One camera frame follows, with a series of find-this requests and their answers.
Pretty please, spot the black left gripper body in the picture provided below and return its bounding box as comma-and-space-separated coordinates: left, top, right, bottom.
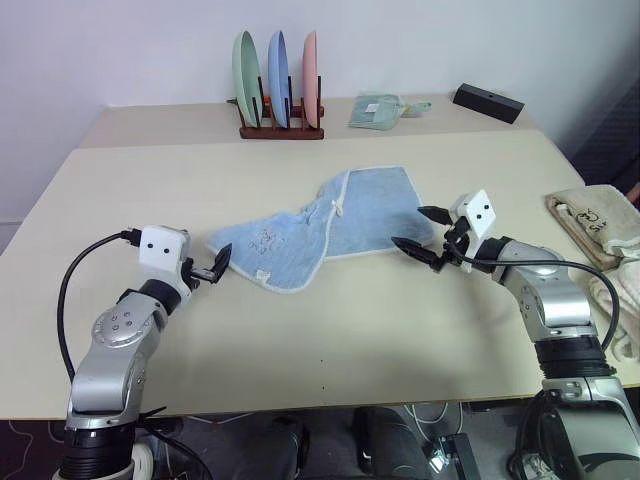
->
180, 254, 202, 291

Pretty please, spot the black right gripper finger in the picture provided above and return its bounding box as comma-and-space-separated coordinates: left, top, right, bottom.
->
391, 236, 445, 271
418, 205, 453, 226

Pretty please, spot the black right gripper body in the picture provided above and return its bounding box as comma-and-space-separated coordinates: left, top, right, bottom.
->
438, 218, 474, 275

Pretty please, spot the light blue towel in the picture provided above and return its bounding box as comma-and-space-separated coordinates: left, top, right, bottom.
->
205, 164, 436, 293

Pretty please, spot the beige folded towel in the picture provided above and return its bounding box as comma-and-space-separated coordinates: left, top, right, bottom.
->
544, 184, 640, 272

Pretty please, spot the white fluffy towel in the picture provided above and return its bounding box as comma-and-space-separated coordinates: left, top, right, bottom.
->
585, 252, 640, 362

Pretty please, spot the folded green cloth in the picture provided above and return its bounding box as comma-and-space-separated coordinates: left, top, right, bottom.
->
347, 91, 407, 131

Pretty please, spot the black rectangular box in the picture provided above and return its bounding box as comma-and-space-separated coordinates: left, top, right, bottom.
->
452, 83, 526, 125

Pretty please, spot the brown wooden dish rack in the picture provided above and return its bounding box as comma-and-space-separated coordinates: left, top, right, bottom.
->
226, 74, 326, 141

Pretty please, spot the green plate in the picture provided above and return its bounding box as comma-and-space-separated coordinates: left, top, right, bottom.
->
231, 30, 263, 127

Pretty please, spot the person in dark clothing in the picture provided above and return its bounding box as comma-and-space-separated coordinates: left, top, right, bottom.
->
569, 74, 640, 197

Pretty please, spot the pink plate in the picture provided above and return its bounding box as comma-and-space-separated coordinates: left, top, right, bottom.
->
301, 30, 321, 130

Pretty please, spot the blue plate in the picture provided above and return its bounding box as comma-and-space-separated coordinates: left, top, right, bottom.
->
267, 30, 292, 129

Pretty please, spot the dark rounded shape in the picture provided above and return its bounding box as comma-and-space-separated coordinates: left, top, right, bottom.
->
352, 405, 434, 480

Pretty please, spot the black block under table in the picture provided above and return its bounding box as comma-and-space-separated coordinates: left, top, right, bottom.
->
423, 432, 482, 480

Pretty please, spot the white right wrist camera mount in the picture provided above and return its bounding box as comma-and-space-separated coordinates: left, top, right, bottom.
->
449, 189, 497, 275

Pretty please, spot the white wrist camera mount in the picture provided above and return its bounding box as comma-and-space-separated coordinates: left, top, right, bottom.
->
138, 225, 193, 306
449, 189, 497, 275

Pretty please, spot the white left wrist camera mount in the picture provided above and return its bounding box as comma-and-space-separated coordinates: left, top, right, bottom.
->
138, 225, 193, 306

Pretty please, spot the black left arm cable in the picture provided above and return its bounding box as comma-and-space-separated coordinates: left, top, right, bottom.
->
56, 228, 143, 381

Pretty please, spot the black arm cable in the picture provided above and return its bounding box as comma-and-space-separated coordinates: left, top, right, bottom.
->
453, 252, 622, 357
56, 228, 143, 381

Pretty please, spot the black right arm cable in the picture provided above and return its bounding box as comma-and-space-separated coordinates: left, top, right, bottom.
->
453, 252, 622, 357

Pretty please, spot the white cable under table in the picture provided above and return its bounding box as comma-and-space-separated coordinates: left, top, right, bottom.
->
402, 401, 464, 441

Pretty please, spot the black cable under table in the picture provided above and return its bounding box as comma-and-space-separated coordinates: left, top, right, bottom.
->
133, 405, 221, 480

